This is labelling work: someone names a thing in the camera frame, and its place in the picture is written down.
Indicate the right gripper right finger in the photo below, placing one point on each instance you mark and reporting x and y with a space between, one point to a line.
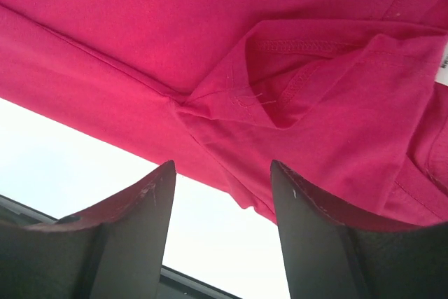
332 249

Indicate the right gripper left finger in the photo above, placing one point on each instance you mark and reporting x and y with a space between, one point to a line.
113 249

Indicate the magenta t shirt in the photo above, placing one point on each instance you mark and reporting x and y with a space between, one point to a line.
350 94

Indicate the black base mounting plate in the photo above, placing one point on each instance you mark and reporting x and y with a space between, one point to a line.
172 284

